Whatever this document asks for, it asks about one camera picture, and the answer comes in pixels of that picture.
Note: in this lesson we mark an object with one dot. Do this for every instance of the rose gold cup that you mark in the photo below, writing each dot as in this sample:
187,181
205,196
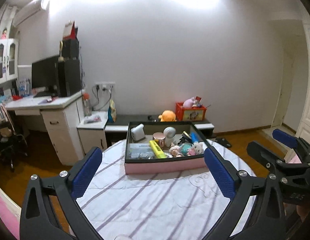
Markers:
160,139

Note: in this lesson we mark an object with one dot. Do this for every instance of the black computer tower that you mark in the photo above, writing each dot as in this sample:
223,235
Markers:
68,77

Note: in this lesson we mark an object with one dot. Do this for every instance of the red toy crate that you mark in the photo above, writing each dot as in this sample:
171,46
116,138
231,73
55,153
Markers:
189,114

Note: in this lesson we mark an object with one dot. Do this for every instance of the pale-haired doll figure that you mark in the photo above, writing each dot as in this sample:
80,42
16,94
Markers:
175,151

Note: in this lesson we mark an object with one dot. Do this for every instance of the white wall socket strip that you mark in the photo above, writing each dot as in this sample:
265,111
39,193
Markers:
105,85

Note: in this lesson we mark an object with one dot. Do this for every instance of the clear plastic package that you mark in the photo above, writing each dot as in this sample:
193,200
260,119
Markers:
140,151

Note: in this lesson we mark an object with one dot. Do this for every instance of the black computer monitor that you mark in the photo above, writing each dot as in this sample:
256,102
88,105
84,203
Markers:
43,76

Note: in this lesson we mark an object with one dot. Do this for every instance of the orange octopus plush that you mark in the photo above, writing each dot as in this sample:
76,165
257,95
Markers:
167,116

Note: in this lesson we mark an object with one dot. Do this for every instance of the black speaker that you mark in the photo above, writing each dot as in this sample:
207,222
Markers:
70,49

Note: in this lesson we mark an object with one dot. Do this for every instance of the yellow highlighter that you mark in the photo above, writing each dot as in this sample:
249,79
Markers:
159,153

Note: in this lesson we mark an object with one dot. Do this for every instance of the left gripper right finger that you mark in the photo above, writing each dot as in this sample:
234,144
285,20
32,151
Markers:
267,216

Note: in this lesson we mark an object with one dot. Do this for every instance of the pink bedding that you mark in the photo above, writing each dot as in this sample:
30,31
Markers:
9,219

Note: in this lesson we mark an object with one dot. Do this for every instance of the silver white astronaut figure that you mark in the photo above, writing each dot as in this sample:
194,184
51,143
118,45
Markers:
169,133

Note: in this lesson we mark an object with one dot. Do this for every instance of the teal round case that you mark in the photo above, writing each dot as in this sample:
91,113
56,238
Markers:
185,148

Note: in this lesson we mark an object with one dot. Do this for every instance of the white desk with drawers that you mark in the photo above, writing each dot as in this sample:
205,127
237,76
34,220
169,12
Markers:
61,118

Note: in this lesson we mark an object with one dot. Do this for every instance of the pink plush toy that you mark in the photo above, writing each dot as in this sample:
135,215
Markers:
189,102

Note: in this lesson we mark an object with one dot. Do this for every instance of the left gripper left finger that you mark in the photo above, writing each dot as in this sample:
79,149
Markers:
38,219

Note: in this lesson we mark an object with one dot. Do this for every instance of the pink doll on cabinet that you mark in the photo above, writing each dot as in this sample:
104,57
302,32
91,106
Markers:
4,34

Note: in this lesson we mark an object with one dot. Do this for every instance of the blue highlighter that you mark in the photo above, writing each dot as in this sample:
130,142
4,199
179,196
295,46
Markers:
195,137

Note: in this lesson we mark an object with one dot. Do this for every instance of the pink box with black rim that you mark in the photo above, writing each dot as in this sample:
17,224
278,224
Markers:
170,164

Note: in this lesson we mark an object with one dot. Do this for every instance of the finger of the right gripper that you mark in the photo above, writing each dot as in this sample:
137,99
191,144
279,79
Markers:
264,156
286,139

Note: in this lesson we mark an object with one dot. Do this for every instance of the orange-cap water bottle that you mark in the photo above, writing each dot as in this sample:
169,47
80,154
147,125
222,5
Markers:
86,104

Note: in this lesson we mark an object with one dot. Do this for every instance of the black hair clip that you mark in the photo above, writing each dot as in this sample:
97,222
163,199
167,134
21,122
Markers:
182,140

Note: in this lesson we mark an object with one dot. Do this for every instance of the black floor scale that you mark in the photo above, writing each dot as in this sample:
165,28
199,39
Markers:
224,142

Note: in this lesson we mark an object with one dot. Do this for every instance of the small white bedside cabinet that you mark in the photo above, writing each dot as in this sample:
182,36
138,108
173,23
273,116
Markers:
92,131

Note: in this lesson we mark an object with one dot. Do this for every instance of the white glass-door cabinet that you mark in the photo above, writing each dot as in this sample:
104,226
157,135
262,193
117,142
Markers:
8,59

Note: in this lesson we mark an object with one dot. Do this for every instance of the red desk calendar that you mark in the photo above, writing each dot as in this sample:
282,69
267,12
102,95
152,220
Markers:
70,31

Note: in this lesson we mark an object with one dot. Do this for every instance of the white air conditioner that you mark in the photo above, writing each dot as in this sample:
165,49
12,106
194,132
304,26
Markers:
29,10

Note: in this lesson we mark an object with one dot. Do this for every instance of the yellow blue snack bag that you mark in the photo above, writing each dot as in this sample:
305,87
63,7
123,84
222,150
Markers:
112,112

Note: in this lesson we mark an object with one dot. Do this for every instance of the white plug night light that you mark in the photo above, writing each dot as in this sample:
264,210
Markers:
137,132

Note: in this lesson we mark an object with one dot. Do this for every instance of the white door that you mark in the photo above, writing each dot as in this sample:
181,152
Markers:
285,89

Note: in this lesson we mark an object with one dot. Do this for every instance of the pink block cat toy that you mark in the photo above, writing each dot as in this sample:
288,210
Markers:
195,149

